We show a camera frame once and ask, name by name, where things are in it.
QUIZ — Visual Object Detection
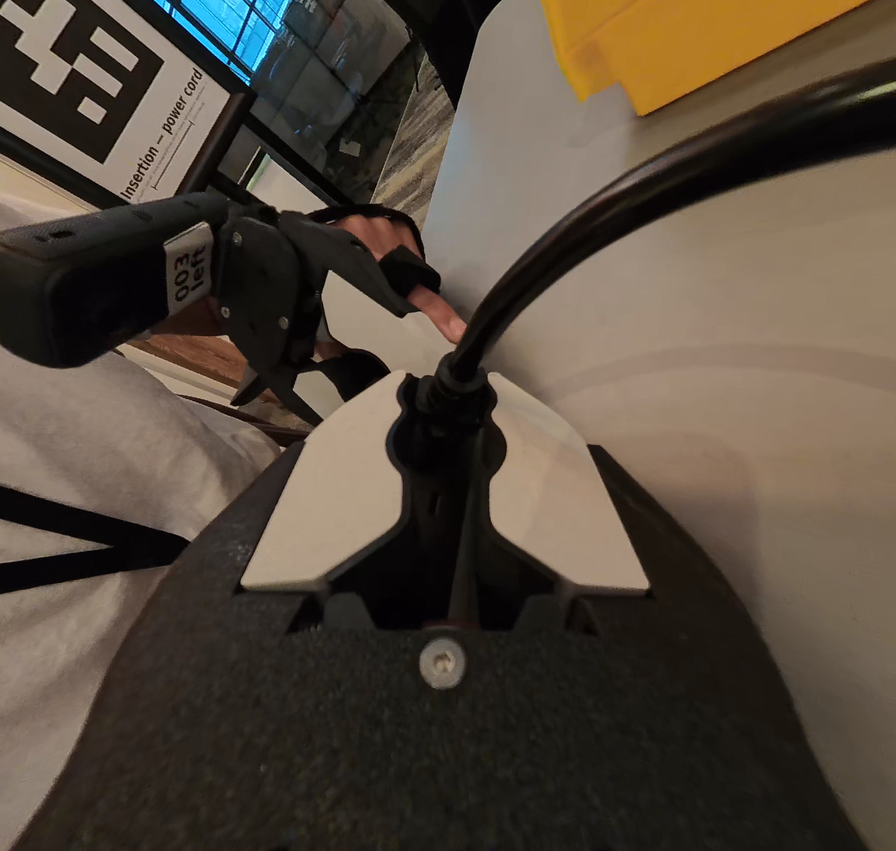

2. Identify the black strap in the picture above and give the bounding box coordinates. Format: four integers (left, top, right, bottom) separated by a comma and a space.
0, 483, 190, 596

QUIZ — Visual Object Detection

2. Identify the black power cord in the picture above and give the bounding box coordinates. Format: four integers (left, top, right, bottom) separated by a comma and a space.
391, 58, 896, 624

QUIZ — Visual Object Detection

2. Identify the framed sign with printed tag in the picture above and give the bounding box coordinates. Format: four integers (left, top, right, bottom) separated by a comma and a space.
0, 0, 256, 211

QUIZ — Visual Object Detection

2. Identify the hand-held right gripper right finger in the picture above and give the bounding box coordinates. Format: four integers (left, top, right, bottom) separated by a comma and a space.
483, 371, 652, 596

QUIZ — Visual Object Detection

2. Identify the yellow box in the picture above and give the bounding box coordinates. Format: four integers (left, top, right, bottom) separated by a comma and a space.
528, 0, 896, 118

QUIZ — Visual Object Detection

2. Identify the person's left hand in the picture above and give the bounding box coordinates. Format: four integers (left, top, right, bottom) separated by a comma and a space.
325, 209, 469, 345

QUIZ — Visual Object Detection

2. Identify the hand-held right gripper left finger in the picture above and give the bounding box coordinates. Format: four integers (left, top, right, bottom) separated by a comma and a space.
240, 370, 415, 595

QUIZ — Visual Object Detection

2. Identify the person's white shirt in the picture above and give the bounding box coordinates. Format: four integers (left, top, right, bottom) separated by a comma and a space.
0, 347, 281, 851

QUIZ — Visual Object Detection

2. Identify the grey desk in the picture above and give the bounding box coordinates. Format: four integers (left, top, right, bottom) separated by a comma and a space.
420, 0, 896, 851

